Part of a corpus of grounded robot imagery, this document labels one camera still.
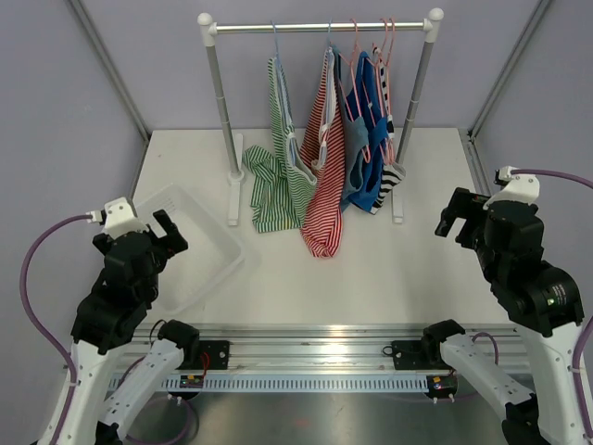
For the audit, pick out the light blue hanger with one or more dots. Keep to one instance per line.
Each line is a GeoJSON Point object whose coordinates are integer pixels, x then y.
{"type": "Point", "coordinates": [277, 51]}
{"type": "Point", "coordinates": [329, 102]}

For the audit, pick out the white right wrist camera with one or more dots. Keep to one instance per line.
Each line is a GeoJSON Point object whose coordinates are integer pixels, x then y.
{"type": "Point", "coordinates": [515, 186]}

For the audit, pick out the green striped tank top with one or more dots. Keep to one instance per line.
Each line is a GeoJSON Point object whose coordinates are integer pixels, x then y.
{"type": "Point", "coordinates": [283, 184]}

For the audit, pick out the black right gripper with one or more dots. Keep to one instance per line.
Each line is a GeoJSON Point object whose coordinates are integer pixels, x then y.
{"type": "Point", "coordinates": [466, 204]}

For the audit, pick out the bright blue tank top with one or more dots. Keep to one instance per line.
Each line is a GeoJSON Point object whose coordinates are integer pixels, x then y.
{"type": "Point", "coordinates": [364, 94]}

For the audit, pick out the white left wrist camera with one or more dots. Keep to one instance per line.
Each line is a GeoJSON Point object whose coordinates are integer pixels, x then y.
{"type": "Point", "coordinates": [118, 218]}

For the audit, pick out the silver and white clothes rack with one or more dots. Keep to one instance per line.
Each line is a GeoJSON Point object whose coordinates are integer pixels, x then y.
{"type": "Point", "coordinates": [234, 143]}

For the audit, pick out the red striped tank top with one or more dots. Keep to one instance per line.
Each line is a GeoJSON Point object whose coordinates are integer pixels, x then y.
{"type": "Point", "coordinates": [322, 230]}

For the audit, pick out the white plastic basket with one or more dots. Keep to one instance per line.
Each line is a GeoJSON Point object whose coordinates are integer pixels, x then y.
{"type": "Point", "coordinates": [213, 253]}

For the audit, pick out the white slotted cable duct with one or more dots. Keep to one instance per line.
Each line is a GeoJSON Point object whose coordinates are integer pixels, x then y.
{"type": "Point", "coordinates": [226, 383]}

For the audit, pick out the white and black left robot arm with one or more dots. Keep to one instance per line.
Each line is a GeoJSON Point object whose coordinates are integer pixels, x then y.
{"type": "Point", "coordinates": [105, 323]}

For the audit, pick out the aluminium mounting rail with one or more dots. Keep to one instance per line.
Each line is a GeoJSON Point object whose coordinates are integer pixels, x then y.
{"type": "Point", "coordinates": [288, 349]}

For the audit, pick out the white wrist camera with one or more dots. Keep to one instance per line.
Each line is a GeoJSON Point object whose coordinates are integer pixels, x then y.
{"type": "Point", "coordinates": [118, 218]}
{"type": "Point", "coordinates": [515, 186]}

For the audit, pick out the black and white striped top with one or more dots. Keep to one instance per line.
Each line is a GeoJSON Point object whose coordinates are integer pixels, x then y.
{"type": "Point", "coordinates": [392, 173]}

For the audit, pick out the grey-blue tank top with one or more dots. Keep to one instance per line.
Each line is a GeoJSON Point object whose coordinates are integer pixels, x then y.
{"type": "Point", "coordinates": [355, 137]}

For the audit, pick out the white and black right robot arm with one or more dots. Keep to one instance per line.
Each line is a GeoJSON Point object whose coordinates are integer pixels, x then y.
{"type": "Point", "coordinates": [545, 304]}

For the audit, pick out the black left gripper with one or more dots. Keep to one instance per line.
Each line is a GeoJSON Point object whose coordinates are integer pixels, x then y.
{"type": "Point", "coordinates": [170, 244]}

